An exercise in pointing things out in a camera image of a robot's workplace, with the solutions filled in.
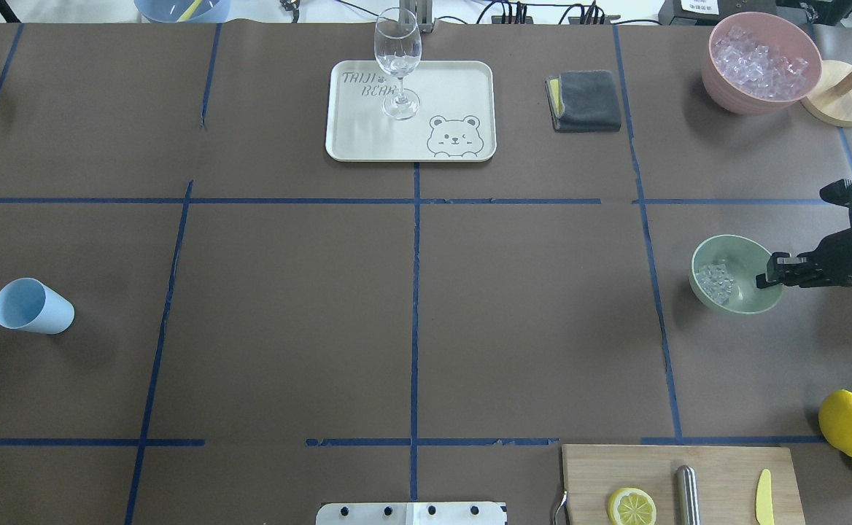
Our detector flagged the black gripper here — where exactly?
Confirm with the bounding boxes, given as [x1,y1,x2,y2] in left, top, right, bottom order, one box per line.
[755,179,852,289]

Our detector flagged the green bowl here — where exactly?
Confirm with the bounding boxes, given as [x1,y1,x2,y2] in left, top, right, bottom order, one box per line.
[689,235,785,315]

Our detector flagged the light blue plastic cup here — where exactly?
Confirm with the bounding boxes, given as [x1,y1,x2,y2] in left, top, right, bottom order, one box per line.
[0,278,75,335]

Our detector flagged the ice cubes in green bowl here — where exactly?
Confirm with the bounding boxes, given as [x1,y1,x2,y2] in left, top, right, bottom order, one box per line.
[694,260,736,306]

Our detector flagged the pink bowl with ice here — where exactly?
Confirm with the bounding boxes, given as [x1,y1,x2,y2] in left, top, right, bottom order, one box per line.
[702,11,823,115]

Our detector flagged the blue bowl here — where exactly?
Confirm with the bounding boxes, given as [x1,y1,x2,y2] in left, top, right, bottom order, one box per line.
[133,1,232,23]

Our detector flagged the whole yellow lemon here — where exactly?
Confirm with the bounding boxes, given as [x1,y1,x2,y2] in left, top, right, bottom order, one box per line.
[818,389,852,458]

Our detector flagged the wooden stand base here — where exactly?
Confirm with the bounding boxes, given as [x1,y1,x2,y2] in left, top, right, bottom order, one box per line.
[802,60,852,128]

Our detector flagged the wooden cutting board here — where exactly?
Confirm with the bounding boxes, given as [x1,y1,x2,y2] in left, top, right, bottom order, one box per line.
[562,444,806,524]

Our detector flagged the yellow plastic knife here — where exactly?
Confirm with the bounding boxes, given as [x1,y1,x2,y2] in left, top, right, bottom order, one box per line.
[755,468,774,525]

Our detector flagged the grey folded cloth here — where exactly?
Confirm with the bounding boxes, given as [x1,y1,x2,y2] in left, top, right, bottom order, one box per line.
[545,70,621,133]

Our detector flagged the lemon half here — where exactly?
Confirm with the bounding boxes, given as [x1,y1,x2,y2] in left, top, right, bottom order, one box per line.
[606,486,657,525]

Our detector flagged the cream bear tray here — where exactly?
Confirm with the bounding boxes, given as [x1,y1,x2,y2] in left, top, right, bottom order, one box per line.
[325,60,497,163]

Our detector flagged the clear wine glass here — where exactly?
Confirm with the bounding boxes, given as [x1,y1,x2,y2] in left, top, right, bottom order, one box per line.
[373,7,422,120]

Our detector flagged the metal knife handle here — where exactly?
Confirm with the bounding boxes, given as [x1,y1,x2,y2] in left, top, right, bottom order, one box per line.
[675,465,702,524]

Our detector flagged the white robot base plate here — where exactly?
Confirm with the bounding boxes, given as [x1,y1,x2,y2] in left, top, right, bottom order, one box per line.
[315,501,508,524]

